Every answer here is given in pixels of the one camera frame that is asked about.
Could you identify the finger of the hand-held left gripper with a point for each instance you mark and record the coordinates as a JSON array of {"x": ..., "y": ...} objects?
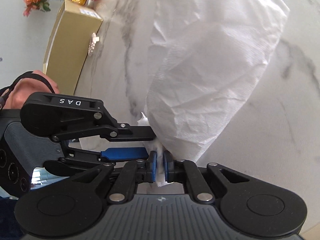
[
  {"x": 135, "y": 132},
  {"x": 125, "y": 153}
]

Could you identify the person's dark blue clothing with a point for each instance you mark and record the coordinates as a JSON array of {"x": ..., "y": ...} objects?
[{"x": 7, "y": 217}]

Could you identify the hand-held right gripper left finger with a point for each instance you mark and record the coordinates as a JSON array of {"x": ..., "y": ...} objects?
[{"x": 152, "y": 166}]

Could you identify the gold can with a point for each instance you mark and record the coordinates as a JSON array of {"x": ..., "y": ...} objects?
[{"x": 78, "y": 0}]

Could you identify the white paper napkin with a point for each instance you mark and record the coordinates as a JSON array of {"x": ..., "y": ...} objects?
[{"x": 212, "y": 80}]

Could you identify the person's left hand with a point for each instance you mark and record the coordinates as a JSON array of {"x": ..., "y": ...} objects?
[{"x": 30, "y": 85}]

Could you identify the tan cardboard box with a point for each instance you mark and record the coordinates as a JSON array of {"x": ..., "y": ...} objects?
[{"x": 72, "y": 42}]

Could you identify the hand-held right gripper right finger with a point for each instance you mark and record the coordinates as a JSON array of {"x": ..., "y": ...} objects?
[{"x": 168, "y": 167}]

